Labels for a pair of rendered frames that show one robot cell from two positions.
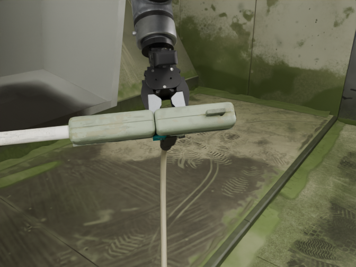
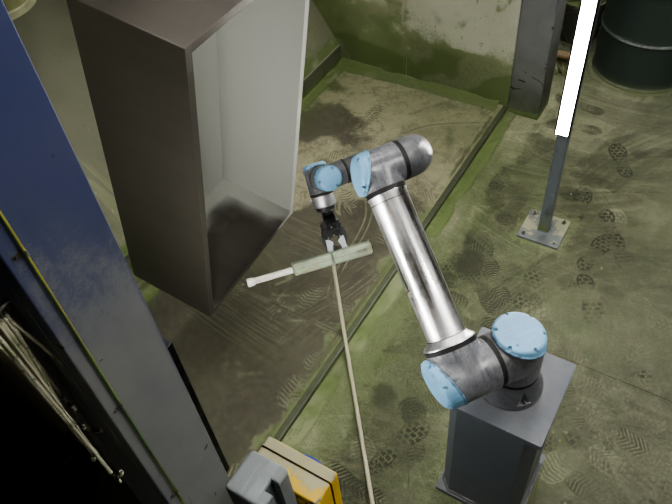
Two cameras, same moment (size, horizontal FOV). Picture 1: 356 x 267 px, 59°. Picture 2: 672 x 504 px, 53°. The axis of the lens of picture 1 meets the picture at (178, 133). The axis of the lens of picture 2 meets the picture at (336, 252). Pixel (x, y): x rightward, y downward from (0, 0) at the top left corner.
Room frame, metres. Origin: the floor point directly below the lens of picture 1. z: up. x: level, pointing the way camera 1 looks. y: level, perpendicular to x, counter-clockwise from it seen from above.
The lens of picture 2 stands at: (-1.14, 0.04, 2.45)
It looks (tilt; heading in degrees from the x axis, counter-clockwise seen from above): 48 degrees down; 0
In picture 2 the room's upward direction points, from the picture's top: 7 degrees counter-clockwise
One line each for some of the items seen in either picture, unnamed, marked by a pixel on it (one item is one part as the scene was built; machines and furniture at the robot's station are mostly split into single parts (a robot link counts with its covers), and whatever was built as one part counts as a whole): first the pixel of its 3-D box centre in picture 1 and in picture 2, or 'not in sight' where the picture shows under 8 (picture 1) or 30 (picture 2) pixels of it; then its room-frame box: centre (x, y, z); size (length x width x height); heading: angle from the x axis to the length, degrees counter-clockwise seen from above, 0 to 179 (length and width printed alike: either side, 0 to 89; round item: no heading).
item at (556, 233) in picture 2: not in sight; (543, 228); (1.04, -0.99, 0.01); 0.20 x 0.20 x 0.01; 53
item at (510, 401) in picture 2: not in sight; (511, 373); (-0.12, -0.44, 0.69); 0.19 x 0.19 x 0.10
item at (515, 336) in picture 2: not in sight; (514, 349); (-0.12, -0.43, 0.83); 0.17 x 0.15 x 0.18; 109
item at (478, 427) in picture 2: not in sight; (499, 432); (-0.12, -0.44, 0.32); 0.31 x 0.31 x 0.64; 53
